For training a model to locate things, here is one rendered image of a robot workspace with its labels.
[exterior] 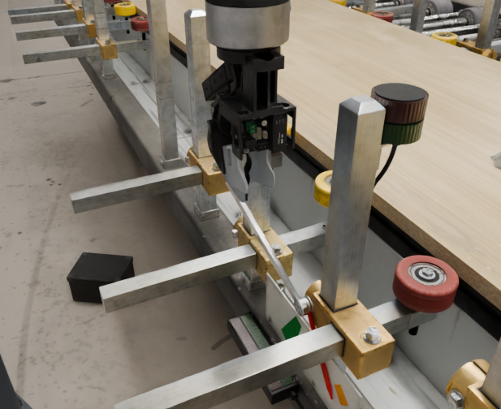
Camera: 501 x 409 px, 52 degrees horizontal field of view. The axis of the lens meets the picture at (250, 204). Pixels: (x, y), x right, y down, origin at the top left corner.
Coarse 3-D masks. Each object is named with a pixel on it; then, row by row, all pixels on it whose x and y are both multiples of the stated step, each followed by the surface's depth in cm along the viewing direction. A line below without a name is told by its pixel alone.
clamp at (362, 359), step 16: (320, 288) 70; (320, 304) 68; (320, 320) 69; (336, 320) 65; (352, 320) 65; (368, 320) 65; (352, 336) 63; (384, 336) 63; (352, 352) 63; (368, 352) 61; (384, 352) 63; (352, 368) 64; (368, 368) 63
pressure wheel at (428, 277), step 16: (416, 256) 70; (400, 272) 68; (416, 272) 68; (432, 272) 67; (448, 272) 68; (400, 288) 67; (416, 288) 65; (432, 288) 65; (448, 288) 65; (416, 304) 66; (432, 304) 65; (448, 304) 66
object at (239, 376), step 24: (384, 312) 68; (408, 312) 68; (312, 336) 64; (336, 336) 64; (240, 360) 61; (264, 360) 61; (288, 360) 61; (312, 360) 63; (168, 384) 58; (192, 384) 58; (216, 384) 58; (240, 384) 59; (264, 384) 61; (120, 408) 56; (144, 408) 56; (168, 408) 56; (192, 408) 58
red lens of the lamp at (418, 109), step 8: (376, 96) 54; (384, 104) 53; (392, 104) 53; (400, 104) 53; (408, 104) 52; (416, 104) 53; (424, 104) 53; (392, 112) 53; (400, 112) 53; (408, 112) 53; (416, 112) 53; (424, 112) 54; (384, 120) 54; (392, 120) 54; (400, 120) 53; (408, 120) 53; (416, 120) 54
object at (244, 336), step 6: (234, 318) 89; (234, 324) 87; (240, 324) 87; (240, 330) 86; (246, 330) 86; (240, 336) 85; (246, 336) 85; (246, 342) 84; (252, 342) 84; (246, 348) 83; (252, 348) 83; (270, 384) 77; (276, 384) 77
